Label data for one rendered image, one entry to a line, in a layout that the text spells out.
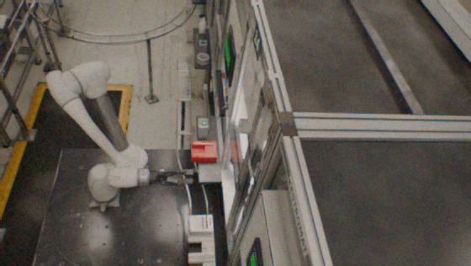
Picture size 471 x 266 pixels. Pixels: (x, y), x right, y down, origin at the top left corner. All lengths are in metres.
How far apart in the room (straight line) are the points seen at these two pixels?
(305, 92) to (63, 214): 1.73
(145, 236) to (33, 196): 1.36
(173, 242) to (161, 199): 0.30
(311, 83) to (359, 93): 0.16
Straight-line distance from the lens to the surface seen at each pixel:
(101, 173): 2.16
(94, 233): 2.29
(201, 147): 2.26
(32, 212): 3.25
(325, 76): 1.20
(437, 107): 1.31
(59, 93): 1.94
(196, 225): 1.98
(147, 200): 2.34
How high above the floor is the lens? 2.72
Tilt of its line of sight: 50 degrees down
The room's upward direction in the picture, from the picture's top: 12 degrees clockwise
